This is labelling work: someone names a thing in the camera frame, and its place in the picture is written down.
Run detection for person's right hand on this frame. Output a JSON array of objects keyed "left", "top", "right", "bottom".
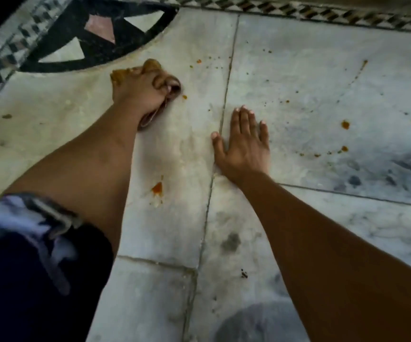
[{"left": 211, "top": 106, "right": 272, "bottom": 186}]

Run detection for person's left hand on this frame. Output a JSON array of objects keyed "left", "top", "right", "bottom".
[{"left": 111, "top": 66, "right": 182, "bottom": 120}]

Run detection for metal spoon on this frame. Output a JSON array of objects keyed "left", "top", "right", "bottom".
[{"left": 138, "top": 77, "right": 182, "bottom": 131}]

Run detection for yellow-brown food lump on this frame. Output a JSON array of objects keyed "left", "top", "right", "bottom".
[{"left": 110, "top": 58, "right": 163, "bottom": 86}]

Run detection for person's right forearm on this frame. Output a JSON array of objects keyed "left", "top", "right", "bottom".
[{"left": 235, "top": 171, "right": 411, "bottom": 342}]

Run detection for person's left forearm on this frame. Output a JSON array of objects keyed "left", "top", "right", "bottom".
[{"left": 0, "top": 102, "right": 146, "bottom": 257}]

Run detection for orange sauce smear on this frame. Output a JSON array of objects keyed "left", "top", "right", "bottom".
[{"left": 150, "top": 176, "right": 165, "bottom": 207}]

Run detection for scattered orange food spots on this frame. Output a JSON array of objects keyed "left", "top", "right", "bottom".
[{"left": 1, "top": 49, "right": 411, "bottom": 159}]

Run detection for dark sleeve with white print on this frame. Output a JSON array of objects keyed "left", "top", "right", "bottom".
[{"left": 0, "top": 193, "right": 115, "bottom": 342}]

